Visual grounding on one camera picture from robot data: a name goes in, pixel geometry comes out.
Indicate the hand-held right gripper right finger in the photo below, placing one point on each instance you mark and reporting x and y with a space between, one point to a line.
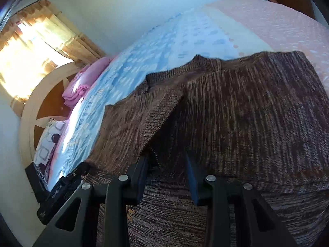
195 185

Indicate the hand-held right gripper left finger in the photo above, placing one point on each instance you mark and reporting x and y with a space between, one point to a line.
142 185

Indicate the brown knit sweater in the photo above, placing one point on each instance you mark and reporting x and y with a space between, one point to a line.
244 121

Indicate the black box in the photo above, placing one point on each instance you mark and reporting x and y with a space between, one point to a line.
32 182

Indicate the white patterned pillow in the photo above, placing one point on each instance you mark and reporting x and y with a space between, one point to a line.
50 139

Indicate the round wooden headboard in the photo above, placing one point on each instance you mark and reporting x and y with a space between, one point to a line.
48 100

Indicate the pink folded blanket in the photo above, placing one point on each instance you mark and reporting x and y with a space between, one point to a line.
84 79

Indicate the blue and pink bed sheet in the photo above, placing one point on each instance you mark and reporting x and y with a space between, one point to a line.
167 49

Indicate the beige window curtain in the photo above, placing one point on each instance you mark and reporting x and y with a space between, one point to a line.
33 46

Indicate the dark curtain rod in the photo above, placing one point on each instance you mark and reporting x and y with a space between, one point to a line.
41 0

